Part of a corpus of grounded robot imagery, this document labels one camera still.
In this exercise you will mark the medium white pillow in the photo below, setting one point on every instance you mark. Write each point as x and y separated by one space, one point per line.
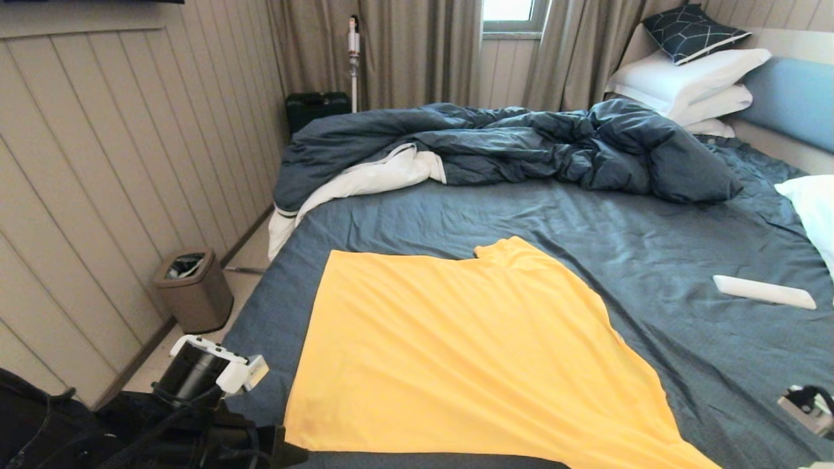
717 103

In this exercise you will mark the beige trash bin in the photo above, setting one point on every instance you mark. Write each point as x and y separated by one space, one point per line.
195 299

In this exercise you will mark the white remote control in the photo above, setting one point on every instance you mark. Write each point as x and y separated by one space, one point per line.
762 292

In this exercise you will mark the grey metal rod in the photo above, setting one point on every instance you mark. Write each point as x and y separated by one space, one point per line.
246 270

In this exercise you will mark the yellow t-shirt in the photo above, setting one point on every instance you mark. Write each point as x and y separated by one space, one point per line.
469 358

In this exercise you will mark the dark blue bed sheet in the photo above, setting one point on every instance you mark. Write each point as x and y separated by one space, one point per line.
554 215

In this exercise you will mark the narrow beige curtain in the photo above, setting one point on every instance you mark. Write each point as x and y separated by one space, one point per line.
573 52

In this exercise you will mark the beige bed headboard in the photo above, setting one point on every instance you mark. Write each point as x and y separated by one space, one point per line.
782 147

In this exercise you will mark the black suitcase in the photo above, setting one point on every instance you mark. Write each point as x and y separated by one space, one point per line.
313 111

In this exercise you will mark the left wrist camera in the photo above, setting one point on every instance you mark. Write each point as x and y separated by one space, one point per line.
241 374

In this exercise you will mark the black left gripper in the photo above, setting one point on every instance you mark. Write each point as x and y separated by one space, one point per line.
189 436

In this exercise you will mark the white stick vacuum cleaner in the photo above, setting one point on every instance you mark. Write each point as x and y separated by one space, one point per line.
353 44

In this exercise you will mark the small white pillow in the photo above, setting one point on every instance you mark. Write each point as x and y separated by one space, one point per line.
711 127

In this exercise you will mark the dark trash bag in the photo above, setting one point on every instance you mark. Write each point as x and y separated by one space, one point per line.
186 266

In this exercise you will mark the wide beige curtain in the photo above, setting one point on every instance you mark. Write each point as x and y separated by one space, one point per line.
417 52

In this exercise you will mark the window with grey frame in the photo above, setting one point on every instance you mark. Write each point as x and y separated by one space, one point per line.
508 10

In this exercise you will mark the large white pillow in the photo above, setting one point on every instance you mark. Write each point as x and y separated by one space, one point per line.
684 75

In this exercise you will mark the crumpled dark blue duvet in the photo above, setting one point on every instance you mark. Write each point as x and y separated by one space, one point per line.
521 140

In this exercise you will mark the white duvet lining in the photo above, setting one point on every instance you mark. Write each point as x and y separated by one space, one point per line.
378 176

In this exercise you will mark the blue headboard pad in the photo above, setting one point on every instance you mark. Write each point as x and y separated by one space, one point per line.
795 101

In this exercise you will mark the dark patterned cushion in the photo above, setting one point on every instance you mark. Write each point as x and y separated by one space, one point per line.
690 32

